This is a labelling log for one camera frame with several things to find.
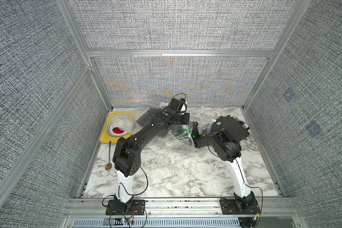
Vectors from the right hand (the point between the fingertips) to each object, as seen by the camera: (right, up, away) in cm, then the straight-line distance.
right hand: (168, 125), depth 99 cm
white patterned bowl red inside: (-34, 0, -1) cm, 34 cm away
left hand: (+14, +5, -14) cm, 21 cm away
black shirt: (+48, -2, +2) cm, 48 cm away
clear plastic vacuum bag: (+7, -10, +1) cm, 12 cm away
